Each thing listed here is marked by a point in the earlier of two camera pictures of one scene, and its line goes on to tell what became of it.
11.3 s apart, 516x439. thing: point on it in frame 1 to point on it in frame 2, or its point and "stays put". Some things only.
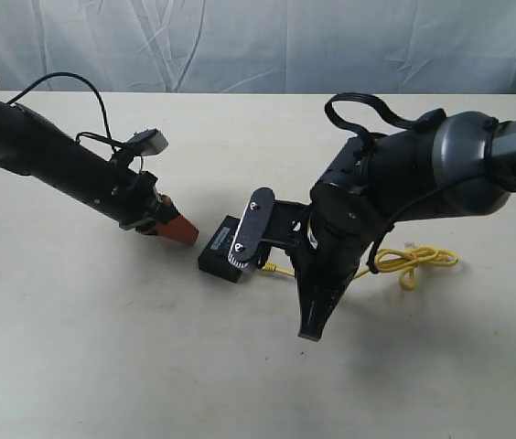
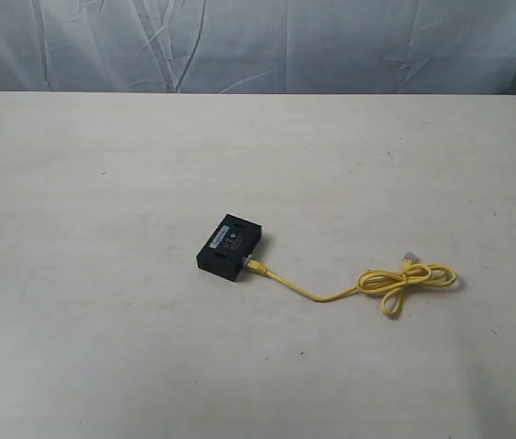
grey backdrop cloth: [264, 46] stays put
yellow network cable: [404, 258] to [392, 282]
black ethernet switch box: [214, 255] stays put
